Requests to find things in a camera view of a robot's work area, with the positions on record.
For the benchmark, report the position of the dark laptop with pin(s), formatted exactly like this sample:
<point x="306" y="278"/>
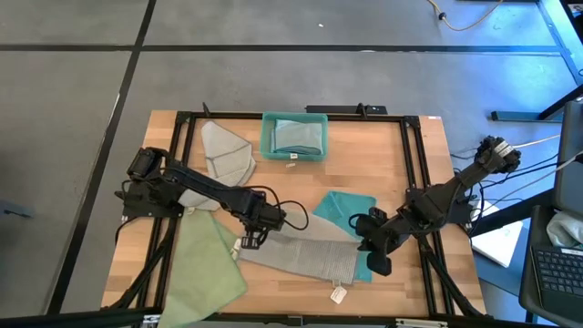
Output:
<point x="560" y="278"/>

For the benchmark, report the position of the silver metal bracket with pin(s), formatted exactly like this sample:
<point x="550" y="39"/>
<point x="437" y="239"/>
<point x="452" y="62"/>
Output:
<point x="421" y="323"/>

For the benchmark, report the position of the light blue microfiber towel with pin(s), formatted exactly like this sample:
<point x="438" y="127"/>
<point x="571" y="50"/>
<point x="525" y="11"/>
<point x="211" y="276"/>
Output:
<point x="296" y="136"/>

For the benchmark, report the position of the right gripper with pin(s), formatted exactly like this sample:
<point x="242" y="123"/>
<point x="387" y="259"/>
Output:
<point x="380" y="232"/>

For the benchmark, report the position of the black mounting bar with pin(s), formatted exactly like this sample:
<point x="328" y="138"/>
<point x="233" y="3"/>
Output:
<point x="337" y="109"/>

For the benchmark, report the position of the metal desk frame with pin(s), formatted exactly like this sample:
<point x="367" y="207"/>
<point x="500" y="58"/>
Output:
<point x="524" y="116"/>

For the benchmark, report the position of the teal mesh basket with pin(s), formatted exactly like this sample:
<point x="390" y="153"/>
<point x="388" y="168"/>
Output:
<point x="267" y="150"/>

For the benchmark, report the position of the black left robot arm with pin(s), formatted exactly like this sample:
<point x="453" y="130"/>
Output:
<point x="205" y="189"/>

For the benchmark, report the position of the crumpled white cloth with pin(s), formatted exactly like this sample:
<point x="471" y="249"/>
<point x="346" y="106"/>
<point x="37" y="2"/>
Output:
<point x="565" y="230"/>

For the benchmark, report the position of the grey waffle microfiber towel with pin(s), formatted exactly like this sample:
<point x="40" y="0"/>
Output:
<point x="309" y="259"/>
<point x="223" y="146"/>

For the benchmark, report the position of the light green microfiber towel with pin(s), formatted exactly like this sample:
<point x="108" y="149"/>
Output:
<point x="200" y="282"/>

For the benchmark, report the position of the black aluminium table frame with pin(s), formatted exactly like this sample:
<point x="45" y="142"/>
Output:
<point x="184" y="117"/>

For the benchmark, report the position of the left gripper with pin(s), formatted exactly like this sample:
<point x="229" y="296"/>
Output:
<point x="266" y="216"/>

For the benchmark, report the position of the teal microfiber towel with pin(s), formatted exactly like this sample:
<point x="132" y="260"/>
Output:
<point x="337" y="207"/>

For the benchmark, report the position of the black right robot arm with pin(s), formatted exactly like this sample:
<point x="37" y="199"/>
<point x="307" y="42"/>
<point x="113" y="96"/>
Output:
<point x="460" y="184"/>

